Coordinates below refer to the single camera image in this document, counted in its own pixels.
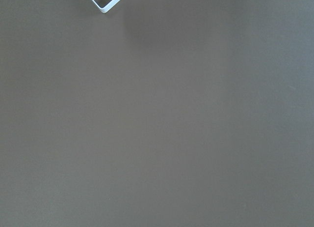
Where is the white dish rack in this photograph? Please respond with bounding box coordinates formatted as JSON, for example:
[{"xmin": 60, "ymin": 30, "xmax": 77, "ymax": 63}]
[{"xmin": 84, "ymin": 0, "xmax": 131, "ymax": 14}]

